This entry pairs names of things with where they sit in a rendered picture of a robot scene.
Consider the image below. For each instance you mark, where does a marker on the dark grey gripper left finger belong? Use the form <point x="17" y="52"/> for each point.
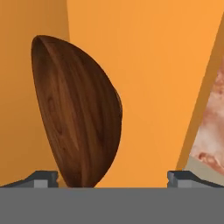
<point x="40" y="179"/>

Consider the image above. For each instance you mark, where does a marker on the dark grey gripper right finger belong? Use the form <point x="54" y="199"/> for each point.
<point x="183" y="179"/>

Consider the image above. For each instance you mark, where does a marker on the brown wooden bowl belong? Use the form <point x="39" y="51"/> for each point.
<point x="78" y="116"/>

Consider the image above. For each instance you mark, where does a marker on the orange cabinet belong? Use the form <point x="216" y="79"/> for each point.
<point x="151" y="87"/>

